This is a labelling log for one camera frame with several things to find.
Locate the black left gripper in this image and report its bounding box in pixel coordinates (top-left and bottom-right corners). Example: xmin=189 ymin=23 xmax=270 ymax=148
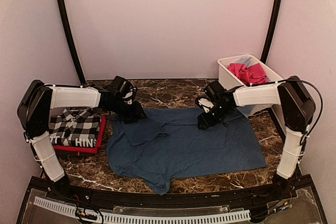
xmin=108 ymin=97 xmax=146 ymax=123

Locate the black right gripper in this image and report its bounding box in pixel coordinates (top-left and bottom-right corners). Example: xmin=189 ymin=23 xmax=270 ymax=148
xmin=197 ymin=103 xmax=231 ymax=130

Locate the black white plaid shirt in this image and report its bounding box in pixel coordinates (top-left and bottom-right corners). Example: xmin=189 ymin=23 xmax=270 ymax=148
xmin=49 ymin=109 xmax=102 ymax=148

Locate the blue garment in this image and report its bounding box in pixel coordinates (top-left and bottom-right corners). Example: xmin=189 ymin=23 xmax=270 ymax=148
xmin=106 ymin=108 xmax=266 ymax=195

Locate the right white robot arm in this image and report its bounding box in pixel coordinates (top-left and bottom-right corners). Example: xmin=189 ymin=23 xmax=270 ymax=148
xmin=195 ymin=76 xmax=320 ymax=179

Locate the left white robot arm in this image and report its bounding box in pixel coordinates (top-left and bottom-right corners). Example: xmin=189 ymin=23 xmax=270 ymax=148
xmin=17 ymin=76 xmax=146 ymax=201

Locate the white plastic laundry bin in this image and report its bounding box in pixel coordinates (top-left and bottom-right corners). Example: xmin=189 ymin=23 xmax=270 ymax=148
xmin=217 ymin=55 xmax=283 ymax=117

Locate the pink garment in bin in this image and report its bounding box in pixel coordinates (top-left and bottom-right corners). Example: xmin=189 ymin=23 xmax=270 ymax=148
xmin=228 ymin=63 xmax=269 ymax=85

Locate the light blue cloth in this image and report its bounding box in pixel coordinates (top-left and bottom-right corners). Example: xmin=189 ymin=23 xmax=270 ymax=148
xmin=234 ymin=57 xmax=253 ymax=67

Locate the folded red t-shirt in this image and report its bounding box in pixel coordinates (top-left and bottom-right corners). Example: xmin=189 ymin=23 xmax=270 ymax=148
xmin=54 ymin=116 xmax=107 ymax=154

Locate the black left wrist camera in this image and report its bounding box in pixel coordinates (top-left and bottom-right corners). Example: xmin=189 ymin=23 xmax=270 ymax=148
xmin=107 ymin=76 xmax=132 ymax=98

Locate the black front rail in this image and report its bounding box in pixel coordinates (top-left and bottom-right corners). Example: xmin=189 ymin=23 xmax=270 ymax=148
xmin=35 ymin=179 xmax=280 ymax=210

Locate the white slotted cable duct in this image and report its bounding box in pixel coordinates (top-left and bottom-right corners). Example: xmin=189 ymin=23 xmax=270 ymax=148
xmin=33 ymin=196 xmax=251 ymax=223

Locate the right black frame post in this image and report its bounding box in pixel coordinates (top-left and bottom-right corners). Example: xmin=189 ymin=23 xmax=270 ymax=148
xmin=260 ymin=0 xmax=281 ymax=63

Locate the black frame post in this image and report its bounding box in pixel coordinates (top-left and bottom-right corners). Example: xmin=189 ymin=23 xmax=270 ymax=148
xmin=57 ymin=0 xmax=86 ymax=84
xmin=260 ymin=0 xmax=281 ymax=63

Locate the left black frame post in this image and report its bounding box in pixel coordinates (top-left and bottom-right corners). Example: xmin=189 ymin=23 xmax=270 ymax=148
xmin=57 ymin=0 xmax=86 ymax=84

